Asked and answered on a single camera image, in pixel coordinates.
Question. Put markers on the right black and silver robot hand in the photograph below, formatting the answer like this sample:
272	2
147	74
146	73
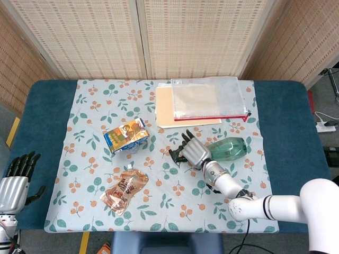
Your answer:
197	153

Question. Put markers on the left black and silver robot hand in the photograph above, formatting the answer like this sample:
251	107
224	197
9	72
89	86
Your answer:
12	190

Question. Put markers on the green plastic bottle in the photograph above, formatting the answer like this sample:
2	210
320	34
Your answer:
230	149

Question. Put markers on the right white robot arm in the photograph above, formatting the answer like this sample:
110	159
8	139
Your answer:
278	209

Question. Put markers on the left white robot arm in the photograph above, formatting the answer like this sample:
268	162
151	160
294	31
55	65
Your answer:
6	227

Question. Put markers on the manila paper folder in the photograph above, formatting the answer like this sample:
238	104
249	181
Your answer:
164	111

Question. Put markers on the floral tablecloth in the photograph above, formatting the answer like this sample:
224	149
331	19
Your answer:
169	201

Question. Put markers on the clear mesh pouch red zipper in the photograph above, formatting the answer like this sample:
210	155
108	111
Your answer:
209	98

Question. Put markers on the yellow and blue carton box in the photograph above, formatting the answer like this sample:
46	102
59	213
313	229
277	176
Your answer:
125	135

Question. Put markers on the brown spout pouch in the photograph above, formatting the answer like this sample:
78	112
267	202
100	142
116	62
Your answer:
123	189

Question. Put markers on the teal blue table cover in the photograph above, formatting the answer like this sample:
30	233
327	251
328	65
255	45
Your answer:
288	127

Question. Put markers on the orange box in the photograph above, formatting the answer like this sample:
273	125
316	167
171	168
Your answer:
105	249

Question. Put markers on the woven bamboo screen panel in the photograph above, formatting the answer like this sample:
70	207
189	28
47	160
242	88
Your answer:
299	42
196	37
16	66
79	39

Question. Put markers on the white power strip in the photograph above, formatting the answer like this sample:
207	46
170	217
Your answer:
325	128

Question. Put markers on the black floor device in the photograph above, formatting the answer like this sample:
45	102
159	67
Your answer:
333	156

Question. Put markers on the metal frame stand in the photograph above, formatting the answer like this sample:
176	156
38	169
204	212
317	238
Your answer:
332	79

